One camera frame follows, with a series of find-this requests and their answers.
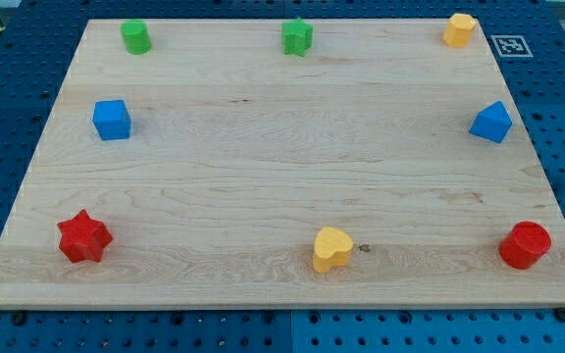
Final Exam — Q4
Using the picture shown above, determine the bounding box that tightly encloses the blue triangle block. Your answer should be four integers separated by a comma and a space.
469, 101, 513, 143

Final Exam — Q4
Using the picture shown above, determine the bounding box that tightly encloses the yellow heart block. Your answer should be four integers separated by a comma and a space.
312, 227, 354, 274

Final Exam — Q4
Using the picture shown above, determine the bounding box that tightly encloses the wooden board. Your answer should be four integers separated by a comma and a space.
0, 19, 565, 311

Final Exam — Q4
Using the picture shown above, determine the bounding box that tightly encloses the green star block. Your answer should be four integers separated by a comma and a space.
282, 18, 313, 57

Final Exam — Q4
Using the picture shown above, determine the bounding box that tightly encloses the blue cube block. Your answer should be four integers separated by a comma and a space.
92, 100, 131, 140

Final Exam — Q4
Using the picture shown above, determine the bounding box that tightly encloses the green cylinder block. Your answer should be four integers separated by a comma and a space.
120, 19, 152, 55

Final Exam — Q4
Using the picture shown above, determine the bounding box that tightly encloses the red star block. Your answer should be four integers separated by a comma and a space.
57, 209, 113, 263

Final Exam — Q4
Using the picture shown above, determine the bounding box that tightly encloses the yellow hexagon block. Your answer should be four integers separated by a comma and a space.
442, 13, 478, 48

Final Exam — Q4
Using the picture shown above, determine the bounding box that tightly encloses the red cylinder block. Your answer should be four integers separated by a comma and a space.
498, 221, 552, 270

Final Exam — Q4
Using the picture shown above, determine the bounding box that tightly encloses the white fiducial marker tag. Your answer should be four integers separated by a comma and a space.
490, 34, 533, 58

